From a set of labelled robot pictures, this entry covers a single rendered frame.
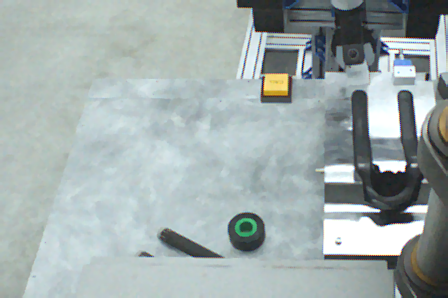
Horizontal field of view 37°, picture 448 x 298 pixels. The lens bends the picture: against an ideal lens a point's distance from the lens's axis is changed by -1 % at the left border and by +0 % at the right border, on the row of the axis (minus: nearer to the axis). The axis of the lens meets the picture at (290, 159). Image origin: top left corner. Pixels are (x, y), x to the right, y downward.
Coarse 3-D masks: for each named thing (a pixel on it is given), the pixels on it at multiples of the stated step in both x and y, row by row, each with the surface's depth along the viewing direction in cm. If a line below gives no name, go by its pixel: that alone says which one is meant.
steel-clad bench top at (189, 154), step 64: (128, 128) 166; (192, 128) 165; (256, 128) 164; (320, 128) 164; (64, 192) 154; (128, 192) 153; (192, 192) 152; (256, 192) 152; (320, 192) 151; (64, 256) 143; (128, 256) 142; (256, 256) 141; (320, 256) 141
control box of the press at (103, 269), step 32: (96, 256) 65; (96, 288) 62; (128, 288) 62; (160, 288) 62; (192, 288) 62; (224, 288) 62; (256, 288) 61; (288, 288) 61; (320, 288) 61; (352, 288) 61; (384, 288) 61
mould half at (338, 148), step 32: (384, 96) 157; (416, 96) 157; (384, 128) 152; (352, 160) 140; (384, 160) 140; (352, 192) 138; (352, 224) 138; (384, 224) 138; (416, 224) 138; (352, 256) 134; (384, 256) 134
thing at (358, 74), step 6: (348, 66) 157; (354, 66) 156; (360, 66) 156; (366, 66) 156; (348, 72) 156; (354, 72) 156; (360, 72) 156; (366, 72) 156; (348, 78) 158; (354, 78) 158; (360, 78) 158; (366, 78) 158; (354, 84) 160; (360, 84) 160
